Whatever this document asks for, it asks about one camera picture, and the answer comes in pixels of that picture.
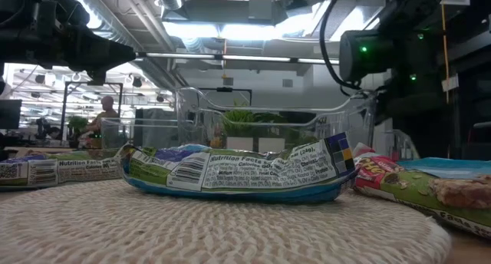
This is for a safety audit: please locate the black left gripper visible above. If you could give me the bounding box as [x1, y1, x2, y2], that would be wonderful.
[0, 24, 137, 85]

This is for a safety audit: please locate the green granola bar purple end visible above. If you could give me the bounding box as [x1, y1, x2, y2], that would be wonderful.
[0, 147, 126, 191]

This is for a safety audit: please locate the blue and red granola bar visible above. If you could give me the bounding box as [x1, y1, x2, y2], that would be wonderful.
[118, 131, 358, 203]

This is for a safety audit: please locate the green Chewy granola bar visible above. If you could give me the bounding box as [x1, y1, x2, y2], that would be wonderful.
[351, 143, 491, 240]

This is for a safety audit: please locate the blue granola bar brown end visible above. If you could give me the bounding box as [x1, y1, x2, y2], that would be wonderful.
[397, 156, 491, 180]

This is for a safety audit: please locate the person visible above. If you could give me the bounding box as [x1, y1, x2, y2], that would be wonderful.
[82, 95, 120, 142]

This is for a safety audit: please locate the background potted green plant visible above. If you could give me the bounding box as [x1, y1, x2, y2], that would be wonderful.
[67, 115, 89, 148]

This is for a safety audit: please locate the clear plastic bin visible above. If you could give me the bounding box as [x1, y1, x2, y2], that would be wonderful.
[100, 117, 181, 149]
[385, 128, 421, 161]
[174, 86, 379, 152]

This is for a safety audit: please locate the black monitor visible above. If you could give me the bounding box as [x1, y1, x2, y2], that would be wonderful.
[0, 98, 23, 130]

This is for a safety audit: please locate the long ceiling light bar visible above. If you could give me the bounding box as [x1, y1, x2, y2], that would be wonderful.
[136, 51, 341, 65]

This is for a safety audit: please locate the spiky grass plant white pot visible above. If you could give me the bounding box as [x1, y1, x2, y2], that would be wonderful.
[222, 101, 256, 152]

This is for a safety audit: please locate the broad-leaf plant white pot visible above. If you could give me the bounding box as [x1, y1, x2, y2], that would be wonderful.
[252, 110, 308, 153]

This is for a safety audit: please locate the round woven beige mat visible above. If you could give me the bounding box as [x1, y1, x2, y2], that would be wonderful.
[0, 178, 453, 264]

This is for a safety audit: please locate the black frame stand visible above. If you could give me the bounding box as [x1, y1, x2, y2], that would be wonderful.
[60, 81, 124, 142]

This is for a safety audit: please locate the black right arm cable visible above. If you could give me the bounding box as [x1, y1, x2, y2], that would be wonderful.
[319, 0, 362, 91]

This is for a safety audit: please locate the yellow cable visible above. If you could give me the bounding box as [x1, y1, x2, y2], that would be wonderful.
[440, 2, 450, 104]

